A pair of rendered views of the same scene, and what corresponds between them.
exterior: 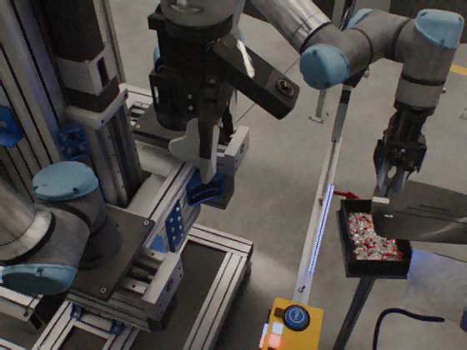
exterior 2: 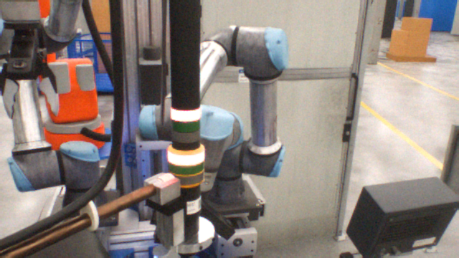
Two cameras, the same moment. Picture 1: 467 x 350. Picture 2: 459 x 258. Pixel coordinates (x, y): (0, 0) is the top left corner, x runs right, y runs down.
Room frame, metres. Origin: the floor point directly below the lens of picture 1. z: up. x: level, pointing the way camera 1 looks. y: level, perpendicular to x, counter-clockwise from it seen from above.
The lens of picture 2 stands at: (0.33, -0.93, 1.75)
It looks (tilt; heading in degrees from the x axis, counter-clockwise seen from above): 19 degrees down; 55
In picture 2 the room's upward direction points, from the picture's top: 2 degrees clockwise
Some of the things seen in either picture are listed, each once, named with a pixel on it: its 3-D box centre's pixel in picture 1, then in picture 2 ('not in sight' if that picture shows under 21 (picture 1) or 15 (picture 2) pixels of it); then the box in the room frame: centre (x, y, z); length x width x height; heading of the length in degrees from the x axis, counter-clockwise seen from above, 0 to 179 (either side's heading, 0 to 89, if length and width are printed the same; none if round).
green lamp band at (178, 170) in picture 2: not in sight; (186, 163); (0.53, -0.54, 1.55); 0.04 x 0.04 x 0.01
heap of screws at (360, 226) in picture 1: (372, 237); not in sight; (0.76, -0.40, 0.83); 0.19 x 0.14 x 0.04; 179
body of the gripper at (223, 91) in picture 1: (195, 62); (26, 49); (0.45, 0.04, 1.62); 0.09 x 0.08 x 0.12; 73
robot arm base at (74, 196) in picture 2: (84, 229); (84, 193); (0.60, 0.33, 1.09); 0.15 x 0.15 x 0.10
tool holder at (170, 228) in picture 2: not in sight; (181, 207); (0.52, -0.54, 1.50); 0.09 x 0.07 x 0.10; 18
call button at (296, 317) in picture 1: (296, 317); not in sight; (0.40, -0.12, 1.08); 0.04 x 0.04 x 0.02
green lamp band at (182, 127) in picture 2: not in sight; (186, 122); (0.53, -0.54, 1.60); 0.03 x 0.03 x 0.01
